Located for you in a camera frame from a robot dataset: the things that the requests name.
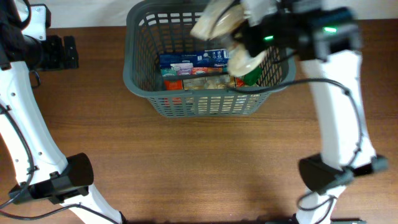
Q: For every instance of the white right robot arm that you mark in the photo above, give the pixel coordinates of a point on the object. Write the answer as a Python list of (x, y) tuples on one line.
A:
[(328, 44)]

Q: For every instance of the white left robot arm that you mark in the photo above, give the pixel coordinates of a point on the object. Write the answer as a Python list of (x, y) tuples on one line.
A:
[(43, 172)]

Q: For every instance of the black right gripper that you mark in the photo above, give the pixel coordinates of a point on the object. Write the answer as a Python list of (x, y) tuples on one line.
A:
[(245, 44)]

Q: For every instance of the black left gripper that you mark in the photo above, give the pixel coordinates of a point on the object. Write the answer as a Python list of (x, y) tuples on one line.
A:
[(56, 47)]

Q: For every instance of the grey plastic basket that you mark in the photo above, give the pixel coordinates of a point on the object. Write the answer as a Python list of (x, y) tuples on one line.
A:
[(163, 27)]

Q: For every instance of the blue tea box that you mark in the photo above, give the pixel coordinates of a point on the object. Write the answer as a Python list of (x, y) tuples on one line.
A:
[(194, 63)]

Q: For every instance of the orange snack packet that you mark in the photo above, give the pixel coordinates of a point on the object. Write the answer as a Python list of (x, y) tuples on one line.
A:
[(174, 85)]

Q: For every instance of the beige paper pouch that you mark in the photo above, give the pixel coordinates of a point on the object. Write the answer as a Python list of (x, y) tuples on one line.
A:
[(218, 21), (216, 104)]

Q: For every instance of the green lidded jar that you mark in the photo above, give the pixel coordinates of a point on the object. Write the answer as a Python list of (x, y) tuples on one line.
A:
[(252, 77)]

